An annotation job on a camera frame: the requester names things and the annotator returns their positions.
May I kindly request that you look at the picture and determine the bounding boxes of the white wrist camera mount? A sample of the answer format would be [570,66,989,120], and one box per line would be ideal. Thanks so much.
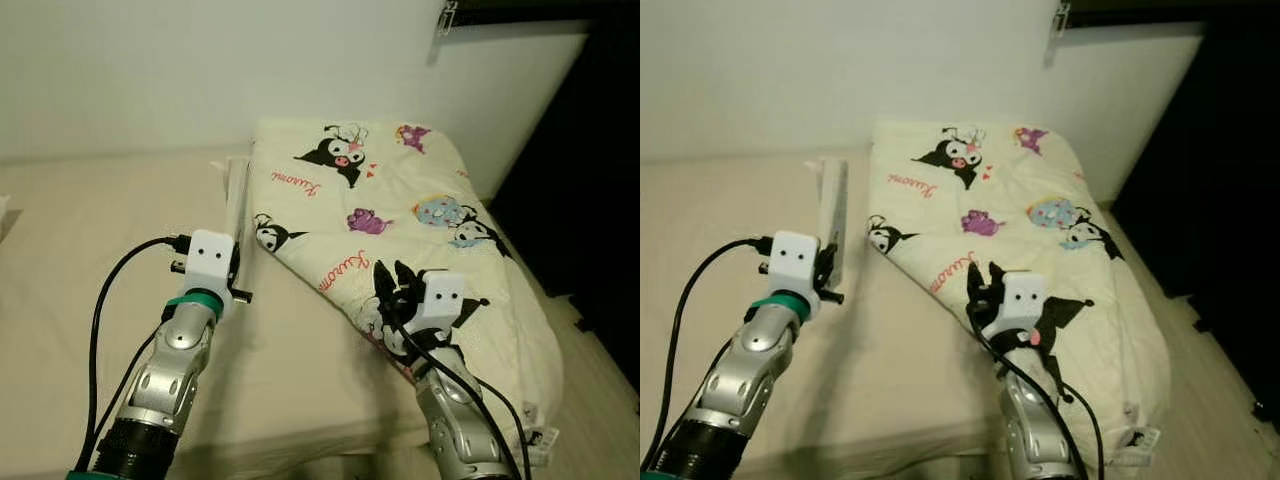
[980,270,1048,346]
[768,231,821,319]
[185,229,239,306]
[412,270,468,336]

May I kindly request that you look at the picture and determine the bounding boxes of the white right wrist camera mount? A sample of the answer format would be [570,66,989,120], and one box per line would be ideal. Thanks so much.
[980,270,1048,346]
[412,270,468,336]

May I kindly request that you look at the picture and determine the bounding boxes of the dark wardrobe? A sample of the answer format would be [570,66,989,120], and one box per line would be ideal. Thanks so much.
[445,0,641,393]
[1060,0,1280,421]

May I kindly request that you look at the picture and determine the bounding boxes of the white book with black letters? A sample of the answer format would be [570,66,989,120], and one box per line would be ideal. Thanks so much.
[210,155,253,263]
[818,158,849,291]

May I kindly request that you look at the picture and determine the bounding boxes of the cream cartoon print quilt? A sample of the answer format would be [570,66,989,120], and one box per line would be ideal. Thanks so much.
[248,118,566,466]
[868,120,1173,471]

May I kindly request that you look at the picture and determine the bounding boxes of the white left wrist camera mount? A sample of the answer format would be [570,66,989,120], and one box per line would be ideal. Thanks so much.
[768,231,821,319]
[185,229,239,306]

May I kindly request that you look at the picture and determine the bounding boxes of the bed mattress with cream sheet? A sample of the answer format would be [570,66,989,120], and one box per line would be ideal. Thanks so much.
[0,148,451,471]
[640,150,1076,471]

